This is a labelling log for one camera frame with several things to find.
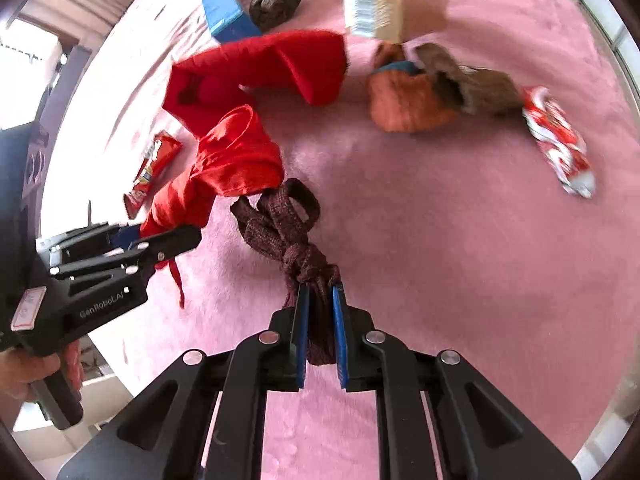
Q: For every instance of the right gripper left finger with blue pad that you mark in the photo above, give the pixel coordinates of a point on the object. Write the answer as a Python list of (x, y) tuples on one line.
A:
[(288, 361)]

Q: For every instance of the blue cardboard box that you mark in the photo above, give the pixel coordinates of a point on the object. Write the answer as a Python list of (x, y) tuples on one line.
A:
[(228, 22)]

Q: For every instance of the red fabric zipper pouch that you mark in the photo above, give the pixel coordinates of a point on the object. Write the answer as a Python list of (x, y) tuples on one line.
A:
[(212, 94)]

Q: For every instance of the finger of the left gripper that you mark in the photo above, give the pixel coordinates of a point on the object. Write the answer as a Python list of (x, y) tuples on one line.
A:
[(146, 251), (89, 241)]

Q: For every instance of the maroon knitted cloth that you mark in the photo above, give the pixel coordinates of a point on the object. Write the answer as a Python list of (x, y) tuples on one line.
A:
[(278, 228)]

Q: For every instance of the person's left hand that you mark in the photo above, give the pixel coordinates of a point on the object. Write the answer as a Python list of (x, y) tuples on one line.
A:
[(19, 370)]

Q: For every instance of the orange knitted sock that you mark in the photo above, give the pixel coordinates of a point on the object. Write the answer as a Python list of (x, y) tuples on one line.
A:
[(401, 98)]

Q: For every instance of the dark rolled sock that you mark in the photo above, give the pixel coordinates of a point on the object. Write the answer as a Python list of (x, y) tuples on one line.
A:
[(269, 14)]

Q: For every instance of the red white snack wrapper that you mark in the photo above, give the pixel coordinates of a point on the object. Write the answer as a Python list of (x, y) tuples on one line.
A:
[(562, 145)]

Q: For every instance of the dark brown patterned sock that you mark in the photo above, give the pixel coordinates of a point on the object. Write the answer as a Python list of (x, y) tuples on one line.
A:
[(467, 89)]

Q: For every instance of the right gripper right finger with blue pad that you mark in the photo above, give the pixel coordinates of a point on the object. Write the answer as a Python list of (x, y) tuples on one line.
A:
[(357, 366)]

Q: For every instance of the red candy bar wrapper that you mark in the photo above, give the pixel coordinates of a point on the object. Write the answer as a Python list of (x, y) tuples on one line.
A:
[(159, 154)]

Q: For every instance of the long brown cardboard box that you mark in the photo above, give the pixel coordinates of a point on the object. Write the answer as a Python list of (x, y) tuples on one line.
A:
[(395, 21)]

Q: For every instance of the pink bed sheet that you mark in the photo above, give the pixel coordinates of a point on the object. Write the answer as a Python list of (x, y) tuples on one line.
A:
[(457, 238)]

